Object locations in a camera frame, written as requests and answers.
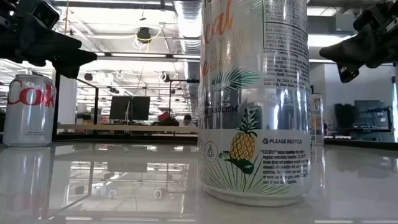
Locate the white Celsius tropical can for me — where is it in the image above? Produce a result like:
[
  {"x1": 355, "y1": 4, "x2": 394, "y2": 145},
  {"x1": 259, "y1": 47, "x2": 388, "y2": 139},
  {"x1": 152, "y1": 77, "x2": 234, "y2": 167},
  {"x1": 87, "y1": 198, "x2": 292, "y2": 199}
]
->
[
  {"x1": 197, "y1": 0, "x2": 312, "y2": 207},
  {"x1": 308, "y1": 93, "x2": 325, "y2": 146}
]

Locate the dark monitor screen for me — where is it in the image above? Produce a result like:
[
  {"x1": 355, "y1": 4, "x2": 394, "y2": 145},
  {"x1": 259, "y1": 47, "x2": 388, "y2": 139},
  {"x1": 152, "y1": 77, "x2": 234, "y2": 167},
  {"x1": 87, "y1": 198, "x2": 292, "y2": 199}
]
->
[{"x1": 354, "y1": 100, "x2": 387, "y2": 129}]

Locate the black monitor back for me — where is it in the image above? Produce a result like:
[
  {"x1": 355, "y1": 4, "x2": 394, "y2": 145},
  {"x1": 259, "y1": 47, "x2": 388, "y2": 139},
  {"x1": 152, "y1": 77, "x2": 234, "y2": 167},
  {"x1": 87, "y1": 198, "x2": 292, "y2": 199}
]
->
[{"x1": 333, "y1": 103, "x2": 356, "y2": 130}]

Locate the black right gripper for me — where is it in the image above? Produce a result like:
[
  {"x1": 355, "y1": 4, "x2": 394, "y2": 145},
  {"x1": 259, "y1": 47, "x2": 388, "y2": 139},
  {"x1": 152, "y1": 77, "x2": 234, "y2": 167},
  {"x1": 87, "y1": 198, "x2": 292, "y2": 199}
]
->
[{"x1": 319, "y1": 0, "x2": 398, "y2": 84}]

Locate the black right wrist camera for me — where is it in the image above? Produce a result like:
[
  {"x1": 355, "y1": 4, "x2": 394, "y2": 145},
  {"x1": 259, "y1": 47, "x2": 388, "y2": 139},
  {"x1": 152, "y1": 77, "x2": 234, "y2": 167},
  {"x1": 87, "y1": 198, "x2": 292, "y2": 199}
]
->
[{"x1": 353, "y1": 2, "x2": 386, "y2": 32}]

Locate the black overhead camera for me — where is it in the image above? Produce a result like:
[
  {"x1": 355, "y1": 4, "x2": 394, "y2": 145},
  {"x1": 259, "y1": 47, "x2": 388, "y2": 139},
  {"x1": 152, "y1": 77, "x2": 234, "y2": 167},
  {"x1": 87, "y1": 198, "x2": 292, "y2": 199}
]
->
[{"x1": 136, "y1": 27, "x2": 152, "y2": 44}]

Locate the red bag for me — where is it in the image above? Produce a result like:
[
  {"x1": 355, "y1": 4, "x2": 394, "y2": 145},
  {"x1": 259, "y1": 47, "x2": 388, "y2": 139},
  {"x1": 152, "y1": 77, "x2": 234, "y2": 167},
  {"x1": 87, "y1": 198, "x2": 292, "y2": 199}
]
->
[{"x1": 157, "y1": 111, "x2": 172, "y2": 124}]

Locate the seated person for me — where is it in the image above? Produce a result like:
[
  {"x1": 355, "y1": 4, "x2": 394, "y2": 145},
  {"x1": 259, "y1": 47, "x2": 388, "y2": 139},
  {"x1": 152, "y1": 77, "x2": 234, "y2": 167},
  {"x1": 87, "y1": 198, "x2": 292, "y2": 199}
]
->
[{"x1": 179, "y1": 114, "x2": 197, "y2": 128}]

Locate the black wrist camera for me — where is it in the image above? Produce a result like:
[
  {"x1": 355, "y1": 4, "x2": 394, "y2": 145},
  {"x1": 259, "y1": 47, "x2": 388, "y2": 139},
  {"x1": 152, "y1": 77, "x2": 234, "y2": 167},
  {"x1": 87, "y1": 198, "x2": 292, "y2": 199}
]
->
[
  {"x1": 353, "y1": 2, "x2": 386, "y2": 32},
  {"x1": 30, "y1": 1, "x2": 60, "y2": 29}
]

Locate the silver ventilation duct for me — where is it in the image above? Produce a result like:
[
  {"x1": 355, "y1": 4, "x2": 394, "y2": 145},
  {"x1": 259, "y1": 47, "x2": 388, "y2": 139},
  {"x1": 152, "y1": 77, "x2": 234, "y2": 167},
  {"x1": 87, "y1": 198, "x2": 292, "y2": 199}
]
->
[{"x1": 173, "y1": 0, "x2": 202, "y2": 55}]

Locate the silver Diet Coke can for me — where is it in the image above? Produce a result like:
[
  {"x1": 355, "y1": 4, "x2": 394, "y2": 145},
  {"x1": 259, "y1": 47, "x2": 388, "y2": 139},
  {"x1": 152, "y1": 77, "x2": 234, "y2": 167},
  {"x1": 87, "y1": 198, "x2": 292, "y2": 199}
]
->
[{"x1": 2, "y1": 73, "x2": 57, "y2": 147}]

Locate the wooden shelf with black frame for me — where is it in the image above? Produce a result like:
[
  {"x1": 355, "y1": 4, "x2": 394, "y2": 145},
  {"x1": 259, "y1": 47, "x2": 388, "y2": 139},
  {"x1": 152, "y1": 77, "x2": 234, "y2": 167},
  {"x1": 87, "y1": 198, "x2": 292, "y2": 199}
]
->
[{"x1": 51, "y1": 70, "x2": 200, "y2": 142}]

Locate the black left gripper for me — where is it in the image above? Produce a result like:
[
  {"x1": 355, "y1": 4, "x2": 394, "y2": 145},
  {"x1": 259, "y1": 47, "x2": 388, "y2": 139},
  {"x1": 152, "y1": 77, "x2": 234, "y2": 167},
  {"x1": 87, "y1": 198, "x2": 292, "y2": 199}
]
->
[{"x1": 0, "y1": 0, "x2": 98, "y2": 80}]

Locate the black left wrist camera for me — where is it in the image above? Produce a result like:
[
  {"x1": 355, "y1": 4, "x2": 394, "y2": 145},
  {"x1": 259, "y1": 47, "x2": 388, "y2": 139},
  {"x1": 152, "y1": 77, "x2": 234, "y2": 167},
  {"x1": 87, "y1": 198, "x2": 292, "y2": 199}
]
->
[{"x1": 30, "y1": 1, "x2": 60, "y2": 29}]

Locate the black computer monitor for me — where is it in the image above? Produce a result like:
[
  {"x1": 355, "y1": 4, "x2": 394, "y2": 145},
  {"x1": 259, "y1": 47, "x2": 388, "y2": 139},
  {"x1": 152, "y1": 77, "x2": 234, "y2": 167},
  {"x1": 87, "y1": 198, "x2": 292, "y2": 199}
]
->
[
  {"x1": 130, "y1": 96, "x2": 151, "y2": 121},
  {"x1": 109, "y1": 95, "x2": 132, "y2": 121}
]

